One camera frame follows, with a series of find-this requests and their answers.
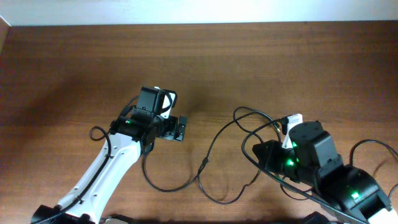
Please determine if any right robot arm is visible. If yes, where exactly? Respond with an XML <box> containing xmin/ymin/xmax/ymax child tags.
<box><xmin>252</xmin><ymin>121</ymin><xmax>397</xmax><ymax>223</ymax></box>

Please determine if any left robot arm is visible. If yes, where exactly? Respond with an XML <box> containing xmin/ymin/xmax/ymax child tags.
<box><xmin>31</xmin><ymin>86</ymin><xmax>187</xmax><ymax>223</ymax></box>

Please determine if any right camera black cable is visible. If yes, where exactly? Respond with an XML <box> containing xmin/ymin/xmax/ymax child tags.
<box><xmin>241</xmin><ymin>118</ymin><xmax>371</xmax><ymax>224</ymax></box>

